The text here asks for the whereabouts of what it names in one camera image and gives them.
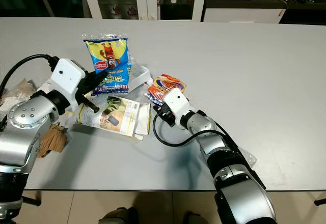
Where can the brown torn cardboard piece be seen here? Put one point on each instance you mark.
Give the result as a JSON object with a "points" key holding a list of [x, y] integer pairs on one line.
{"points": [[52, 141]]}

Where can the orange red snack packet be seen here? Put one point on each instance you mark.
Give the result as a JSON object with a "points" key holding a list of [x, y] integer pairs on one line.
{"points": [[163, 84]]}

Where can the dark robot foot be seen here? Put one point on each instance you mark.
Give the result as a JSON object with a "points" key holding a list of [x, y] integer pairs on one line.
{"points": [[117, 217], [193, 219]]}

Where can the dark right robot foot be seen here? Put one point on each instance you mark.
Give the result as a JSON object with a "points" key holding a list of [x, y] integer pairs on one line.
{"points": [[193, 219]]}

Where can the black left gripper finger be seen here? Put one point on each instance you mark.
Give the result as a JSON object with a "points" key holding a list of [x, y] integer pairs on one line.
{"points": [[90, 105], [101, 78]]}

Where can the white low counter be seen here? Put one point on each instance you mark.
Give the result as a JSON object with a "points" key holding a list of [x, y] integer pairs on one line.
{"points": [[242, 15]]}

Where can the green white paper packet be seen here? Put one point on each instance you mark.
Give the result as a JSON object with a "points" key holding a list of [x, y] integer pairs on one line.
{"points": [[122, 118]]}

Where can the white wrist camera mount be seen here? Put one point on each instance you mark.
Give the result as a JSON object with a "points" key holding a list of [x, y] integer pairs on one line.
{"points": [[67, 79], [178, 104]]}

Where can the clear plastic crumb bag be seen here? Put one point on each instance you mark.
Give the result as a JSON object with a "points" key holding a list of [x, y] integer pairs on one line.
{"points": [[18, 91]]}

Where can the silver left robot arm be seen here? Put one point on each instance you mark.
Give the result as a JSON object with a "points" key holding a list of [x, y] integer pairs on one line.
{"points": [[25, 132]]}

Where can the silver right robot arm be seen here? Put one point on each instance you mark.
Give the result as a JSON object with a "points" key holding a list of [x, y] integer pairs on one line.
{"points": [[239, 183]]}

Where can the blue snack bag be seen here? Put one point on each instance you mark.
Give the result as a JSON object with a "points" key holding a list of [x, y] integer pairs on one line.
{"points": [[109, 56]]}

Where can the dark left robot foot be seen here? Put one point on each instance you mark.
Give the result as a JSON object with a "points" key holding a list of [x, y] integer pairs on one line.
{"points": [[117, 217]]}

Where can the small white box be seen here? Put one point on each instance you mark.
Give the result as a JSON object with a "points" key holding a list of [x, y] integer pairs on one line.
{"points": [[140, 76]]}

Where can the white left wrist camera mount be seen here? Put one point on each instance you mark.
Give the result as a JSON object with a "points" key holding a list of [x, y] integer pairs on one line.
{"points": [[67, 79]]}

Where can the clear plastic wrapper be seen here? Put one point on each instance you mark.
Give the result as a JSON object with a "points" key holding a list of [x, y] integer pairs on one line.
{"points": [[248, 157]]}

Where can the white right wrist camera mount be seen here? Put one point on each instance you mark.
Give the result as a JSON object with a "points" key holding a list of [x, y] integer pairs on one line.
{"points": [[178, 104]]}

